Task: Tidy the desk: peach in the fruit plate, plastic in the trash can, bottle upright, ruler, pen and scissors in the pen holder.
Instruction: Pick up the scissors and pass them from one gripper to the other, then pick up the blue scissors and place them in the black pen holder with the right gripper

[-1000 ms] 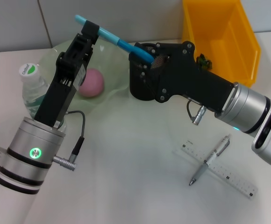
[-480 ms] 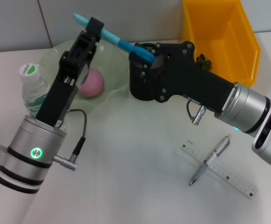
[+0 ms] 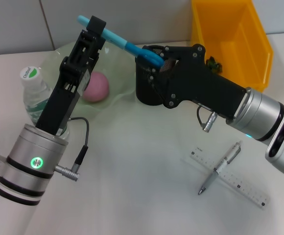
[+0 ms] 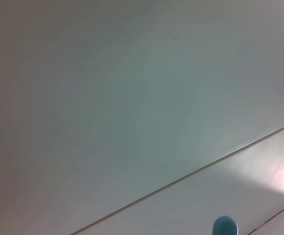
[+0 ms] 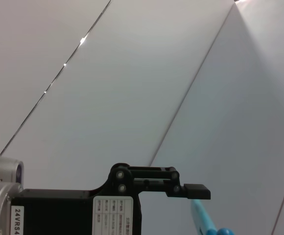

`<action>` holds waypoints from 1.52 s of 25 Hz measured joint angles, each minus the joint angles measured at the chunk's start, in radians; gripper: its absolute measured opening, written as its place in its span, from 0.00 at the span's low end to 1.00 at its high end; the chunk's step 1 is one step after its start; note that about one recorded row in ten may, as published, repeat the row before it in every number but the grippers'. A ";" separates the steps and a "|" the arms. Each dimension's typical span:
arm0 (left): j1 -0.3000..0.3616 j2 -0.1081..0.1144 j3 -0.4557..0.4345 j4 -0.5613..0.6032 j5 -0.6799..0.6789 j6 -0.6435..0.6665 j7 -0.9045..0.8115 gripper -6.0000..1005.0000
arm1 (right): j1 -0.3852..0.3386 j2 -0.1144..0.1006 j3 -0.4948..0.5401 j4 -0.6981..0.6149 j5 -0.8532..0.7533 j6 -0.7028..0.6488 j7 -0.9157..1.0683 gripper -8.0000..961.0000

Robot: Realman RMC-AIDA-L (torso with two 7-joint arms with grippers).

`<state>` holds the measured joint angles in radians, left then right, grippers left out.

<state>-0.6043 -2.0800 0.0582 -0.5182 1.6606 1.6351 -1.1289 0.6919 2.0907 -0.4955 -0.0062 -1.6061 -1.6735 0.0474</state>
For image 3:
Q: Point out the green glass fruit plate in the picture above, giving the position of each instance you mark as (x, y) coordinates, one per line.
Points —
(115, 80)

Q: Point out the yellow plastic bin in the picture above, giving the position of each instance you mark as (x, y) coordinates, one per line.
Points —
(230, 24)

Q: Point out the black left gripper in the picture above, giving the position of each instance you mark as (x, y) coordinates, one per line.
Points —
(63, 98)

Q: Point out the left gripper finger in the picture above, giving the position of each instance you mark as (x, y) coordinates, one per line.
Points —
(96, 24)

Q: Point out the blue scissors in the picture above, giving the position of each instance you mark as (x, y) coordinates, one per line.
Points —
(122, 41)

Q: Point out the green plastic wrapper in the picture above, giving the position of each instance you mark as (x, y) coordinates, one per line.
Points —
(216, 66)

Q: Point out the black mesh pen holder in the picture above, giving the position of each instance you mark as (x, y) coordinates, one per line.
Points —
(144, 95)

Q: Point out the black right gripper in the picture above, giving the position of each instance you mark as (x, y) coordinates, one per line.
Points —
(198, 80)

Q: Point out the pink peach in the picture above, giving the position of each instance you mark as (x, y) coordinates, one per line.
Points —
(98, 88)

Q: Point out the silver ballpoint pen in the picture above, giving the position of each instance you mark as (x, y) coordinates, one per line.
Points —
(220, 167)

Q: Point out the clear plastic ruler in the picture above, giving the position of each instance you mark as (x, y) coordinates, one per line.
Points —
(247, 188)

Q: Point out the green label water bottle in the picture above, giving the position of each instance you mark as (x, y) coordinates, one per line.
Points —
(31, 93)

